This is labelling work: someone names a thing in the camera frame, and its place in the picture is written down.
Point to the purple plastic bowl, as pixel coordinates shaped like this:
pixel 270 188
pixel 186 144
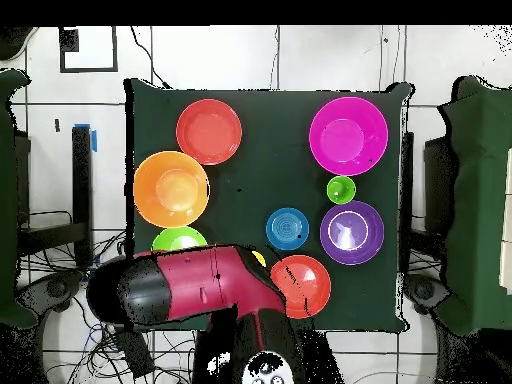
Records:
pixel 352 232

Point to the black square floor frame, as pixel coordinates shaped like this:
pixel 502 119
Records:
pixel 88 70

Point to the yellow plastic cup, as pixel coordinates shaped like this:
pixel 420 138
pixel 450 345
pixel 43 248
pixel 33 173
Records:
pixel 259 258

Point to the small black floor object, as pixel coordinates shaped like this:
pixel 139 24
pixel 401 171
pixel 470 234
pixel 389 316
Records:
pixel 57 125

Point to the black rounded floor machine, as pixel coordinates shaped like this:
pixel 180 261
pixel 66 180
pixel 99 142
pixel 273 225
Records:
pixel 56 288
pixel 424 290

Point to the green plastic cup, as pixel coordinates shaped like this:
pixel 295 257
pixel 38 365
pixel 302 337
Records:
pixel 340 190

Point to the pink plastic bowl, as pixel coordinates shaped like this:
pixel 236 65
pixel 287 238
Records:
pixel 348 136

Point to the red plastic bowl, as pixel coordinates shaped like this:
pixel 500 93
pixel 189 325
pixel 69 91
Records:
pixel 209 132
pixel 306 286

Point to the blue plastic bowl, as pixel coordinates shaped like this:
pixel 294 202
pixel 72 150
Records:
pixel 287 228

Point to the dark green table cloth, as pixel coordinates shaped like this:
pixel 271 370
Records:
pixel 272 180

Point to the neighbouring green cloth table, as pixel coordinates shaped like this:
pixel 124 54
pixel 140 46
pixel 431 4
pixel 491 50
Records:
pixel 480 200
pixel 8 200

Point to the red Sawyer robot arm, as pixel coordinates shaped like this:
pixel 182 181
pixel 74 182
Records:
pixel 200 280

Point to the black computer tower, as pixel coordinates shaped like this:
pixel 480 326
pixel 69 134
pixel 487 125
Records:
pixel 440 180

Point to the black power adapter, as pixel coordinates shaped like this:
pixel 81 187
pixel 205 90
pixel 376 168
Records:
pixel 134 352

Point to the orange plastic bowl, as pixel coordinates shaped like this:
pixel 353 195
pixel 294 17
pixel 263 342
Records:
pixel 172 188

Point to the blue tape strip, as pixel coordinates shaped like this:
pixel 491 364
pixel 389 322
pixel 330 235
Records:
pixel 94 140

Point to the white paper sheet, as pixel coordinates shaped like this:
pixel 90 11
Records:
pixel 507 220

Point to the black metal stand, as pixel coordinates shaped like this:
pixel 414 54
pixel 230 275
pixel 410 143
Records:
pixel 82 180

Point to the green plastic bowl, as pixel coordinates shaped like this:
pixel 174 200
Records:
pixel 178 240

